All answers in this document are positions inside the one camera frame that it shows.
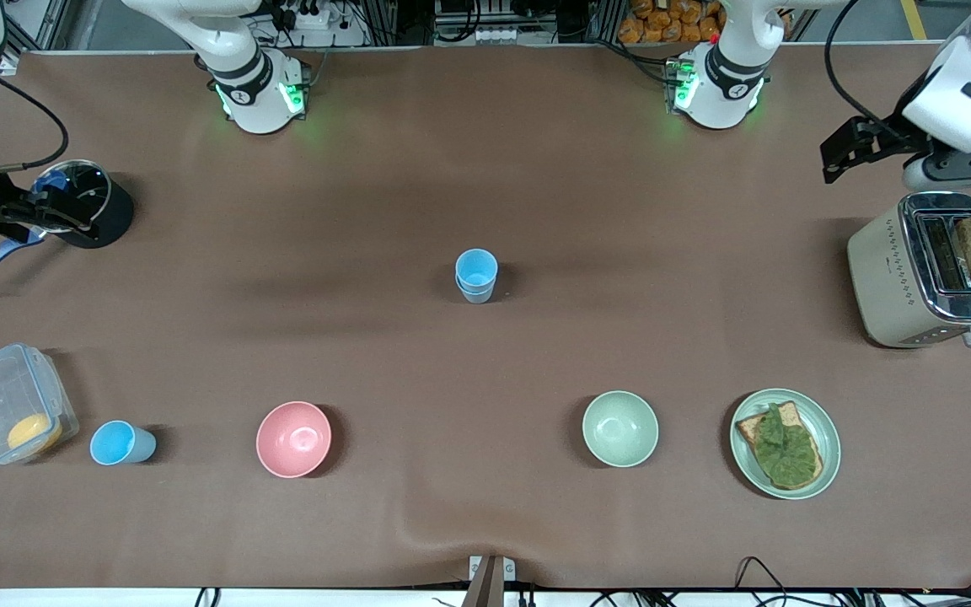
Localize glass pot lid blue knob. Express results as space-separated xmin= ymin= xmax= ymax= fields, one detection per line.
xmin=26 ymin=158 xmax=113 ymax=236

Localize beige chrome toaster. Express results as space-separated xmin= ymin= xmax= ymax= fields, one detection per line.
xmin=846 ymin=191 xmax=971 ymax=350

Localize yellow round food piece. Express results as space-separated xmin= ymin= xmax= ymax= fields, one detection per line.
xmin=6 ymin=412 xmax=64 ymax=457

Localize bag of orange buns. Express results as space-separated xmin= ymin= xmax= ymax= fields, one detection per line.
xmin=617 ymin=0 xmax=727 ymax=46

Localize pale green plate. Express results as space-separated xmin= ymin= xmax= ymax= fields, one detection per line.
xmin=729 ymin=387 xmax=842 ymax=501

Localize brown toast slice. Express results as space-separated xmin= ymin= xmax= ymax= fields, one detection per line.
xmin=735 ymin=400 xmax=824 ymax=492

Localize green lettuce leaf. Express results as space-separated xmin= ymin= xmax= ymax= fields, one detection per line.
xmin=754 ymin=404 xmax=818 ymax=489

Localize white power strip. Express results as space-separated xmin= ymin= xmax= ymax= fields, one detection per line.
xmin=286 ymin=3 xmax=332 ymax=31

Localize pink bowl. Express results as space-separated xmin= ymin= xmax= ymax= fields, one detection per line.
xmin=255 ymin=400 xmax=334 ymax=480

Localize pale green bowl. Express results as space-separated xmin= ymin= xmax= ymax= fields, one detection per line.
xmin=582 ymin=389 xmax=661 ymax=469

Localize brown table cover mat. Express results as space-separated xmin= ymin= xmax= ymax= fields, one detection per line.
xmin=0 ymin=44 xmax=971 ymax=591

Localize black saucepan blue handle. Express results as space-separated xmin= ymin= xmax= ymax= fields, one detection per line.
xmin=0 ymin=158 xmax=135 ymax=290

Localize black looped floor cable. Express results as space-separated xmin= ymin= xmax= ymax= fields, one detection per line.
xmin=733 ymin=556 xmax=791 ymax=593

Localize metal table clamp bracket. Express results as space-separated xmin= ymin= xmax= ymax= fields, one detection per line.
xmin=462 ymin=554 xmax=518 ymax=607

